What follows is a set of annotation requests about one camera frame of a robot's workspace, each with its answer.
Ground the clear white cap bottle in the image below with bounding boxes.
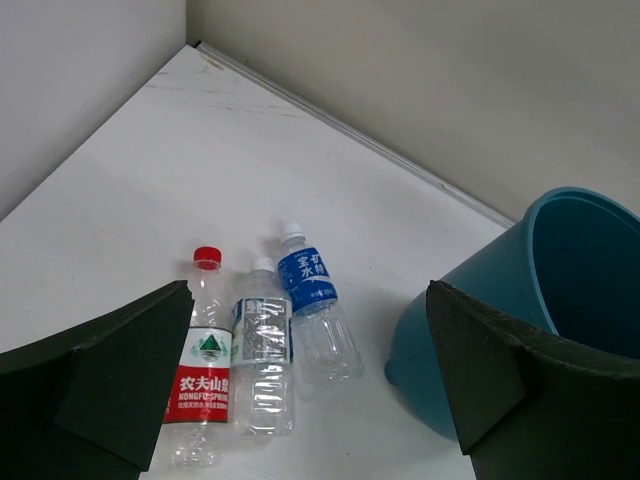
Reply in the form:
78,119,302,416
231,258,295,438

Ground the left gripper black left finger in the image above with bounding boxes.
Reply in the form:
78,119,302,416
1,280,194,479

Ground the teal plastic bin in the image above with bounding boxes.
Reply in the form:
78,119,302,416
384,187,639,440

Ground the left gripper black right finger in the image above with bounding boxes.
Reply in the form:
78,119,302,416
426,281,639,479

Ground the blue label water bottle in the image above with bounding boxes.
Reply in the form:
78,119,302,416
277,223,364,389

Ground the red label water bottle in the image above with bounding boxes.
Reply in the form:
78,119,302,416
161,246,232,467

